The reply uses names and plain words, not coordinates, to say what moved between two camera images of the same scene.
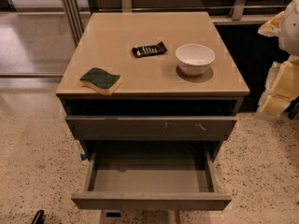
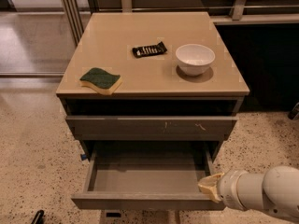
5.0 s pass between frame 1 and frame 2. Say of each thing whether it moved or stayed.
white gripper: moved
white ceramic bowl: stayed
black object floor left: stayed
